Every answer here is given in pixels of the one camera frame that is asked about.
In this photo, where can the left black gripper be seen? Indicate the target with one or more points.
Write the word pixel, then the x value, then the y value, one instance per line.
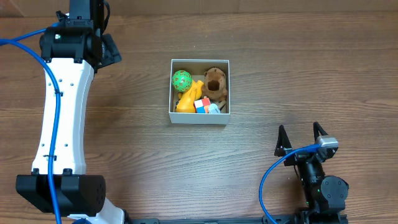
pixel 111 51

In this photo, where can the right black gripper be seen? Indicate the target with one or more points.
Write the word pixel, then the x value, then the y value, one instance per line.
pixel 301 157

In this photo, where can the green patterned ball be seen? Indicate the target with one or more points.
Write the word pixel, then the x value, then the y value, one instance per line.
pixel 182 80

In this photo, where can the yellow rubber dolphin toy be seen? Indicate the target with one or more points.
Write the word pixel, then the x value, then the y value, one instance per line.
pixel 185 103

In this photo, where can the white round wooden-handled tool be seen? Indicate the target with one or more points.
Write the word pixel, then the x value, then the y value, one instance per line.
pixel 215 108

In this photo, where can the brown capybara plush toy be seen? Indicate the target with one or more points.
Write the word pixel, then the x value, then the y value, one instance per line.
pixel 214 86

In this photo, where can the colourful puzzle cube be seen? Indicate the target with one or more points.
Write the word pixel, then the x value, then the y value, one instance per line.
pixel 202 105

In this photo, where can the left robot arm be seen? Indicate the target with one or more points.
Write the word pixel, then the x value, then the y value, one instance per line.
pixel 72 51

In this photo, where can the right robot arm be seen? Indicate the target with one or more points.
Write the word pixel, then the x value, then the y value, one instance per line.
pixel 325 194

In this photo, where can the white cardboard box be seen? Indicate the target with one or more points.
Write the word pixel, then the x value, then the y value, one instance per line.
pixel 197 68

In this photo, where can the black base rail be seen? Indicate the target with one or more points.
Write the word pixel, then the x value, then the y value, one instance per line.
pixel 217 221

